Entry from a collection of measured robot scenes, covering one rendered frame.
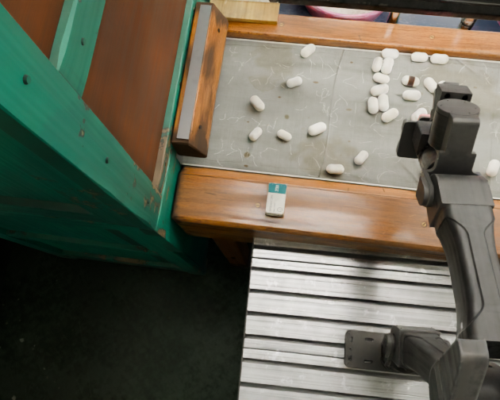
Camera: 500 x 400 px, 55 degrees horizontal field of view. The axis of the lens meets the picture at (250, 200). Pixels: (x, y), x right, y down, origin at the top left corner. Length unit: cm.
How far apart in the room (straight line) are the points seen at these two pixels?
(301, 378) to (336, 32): 71
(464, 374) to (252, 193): 52
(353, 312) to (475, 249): 42
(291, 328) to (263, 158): 34
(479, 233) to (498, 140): 46
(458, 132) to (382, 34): 45
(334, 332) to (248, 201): 31
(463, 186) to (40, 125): 51
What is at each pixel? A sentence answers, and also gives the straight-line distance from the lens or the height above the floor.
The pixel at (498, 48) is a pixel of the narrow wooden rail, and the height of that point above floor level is 76.
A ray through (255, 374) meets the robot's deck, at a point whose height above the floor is 67.
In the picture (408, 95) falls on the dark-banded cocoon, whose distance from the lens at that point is 105.
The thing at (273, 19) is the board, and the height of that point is 78.
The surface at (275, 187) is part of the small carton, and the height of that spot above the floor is 79.
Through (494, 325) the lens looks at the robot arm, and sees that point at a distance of 60.
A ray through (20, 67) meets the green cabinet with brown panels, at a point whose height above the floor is 133.
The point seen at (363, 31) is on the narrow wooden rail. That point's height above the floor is 76.
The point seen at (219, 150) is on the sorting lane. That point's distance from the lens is 99.
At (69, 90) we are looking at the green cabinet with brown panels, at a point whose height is 124.
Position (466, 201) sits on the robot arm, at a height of 105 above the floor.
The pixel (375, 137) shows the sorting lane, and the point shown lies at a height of 74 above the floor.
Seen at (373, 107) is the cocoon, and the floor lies 76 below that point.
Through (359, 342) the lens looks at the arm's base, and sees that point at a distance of 100.
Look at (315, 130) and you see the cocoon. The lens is 98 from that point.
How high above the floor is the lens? 166
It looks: 75 degrees down
